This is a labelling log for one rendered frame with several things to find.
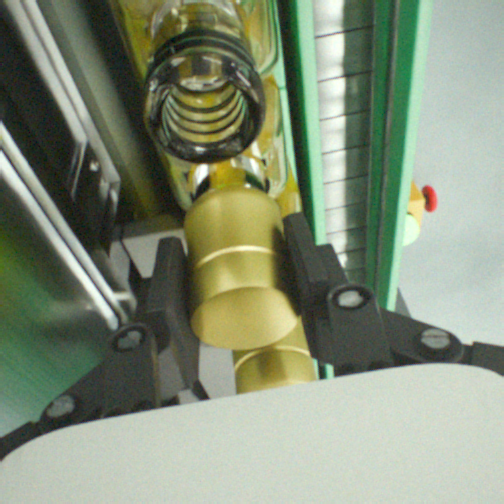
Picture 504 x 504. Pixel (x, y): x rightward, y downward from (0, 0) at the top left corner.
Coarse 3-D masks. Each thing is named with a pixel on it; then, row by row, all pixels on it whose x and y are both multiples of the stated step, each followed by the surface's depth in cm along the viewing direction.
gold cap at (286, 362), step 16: (288, 336) 18; (304, 336) 18; (240, 352) 18; (256, 352) 17; (272, 352) 17; (288, 352) 17; (304, 352) 18; (240, 368) 17; (256, 368) 17; (272, 368) 17; (288, 368) 17; (304, 368) 17; (240, 384) 17; (256, 384) 16; (272, 384) 16; (288, 384) 16
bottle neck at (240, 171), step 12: (240, 156) 17; (204, 168) 17; (216, 168) 16; (228, 168) 16; (240, 168) 16; (252, 168) 17; (192, 180) 17; (204, 180) 16; (216, 180) 16; (228, 180) 16; (240, 180) 16; (252, 180) 16; (264, 180) 18; (204, 192) 16; (264, 192) 16
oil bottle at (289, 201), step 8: (288, 160) 24; (288, 184) 22; (296, 184) 23; (288, 192) 22; (296, 192) 22; (280, 200) 21; (288, 200) 21; (296, 200) 22; (280, 208) 21; (288, 208) 21; (296, 208) 22
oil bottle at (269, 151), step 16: (272, 80) 18; (272, 96) 17; (272, 112) 17; (272, 128) 17; (256, 144) 17; (272, 144) 17; (176, 160) 17; (256, 160) 17; (272, 160) 18; (176, 176) 18; (192, 176) 17; (272, 176) 18; (288, 176) 20; (176, 192) 19; (192, 192) 18; (272, 192) 19
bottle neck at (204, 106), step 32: (192, 0) 12; (224, 0) 13; (160, 32) 11; (192, 32) 10; (224, 32) 11; (160, 64) 10; (192, 64) 9; (224, 64) 9; (160, 96) 10; (192, 96) 13; (224, 96) 13; (256, 96) 10; (160, 128) 10; (192, 128) 12; (224, 128) 11; (256, 128) 11; (192, 160) 11; (224, 160) 11
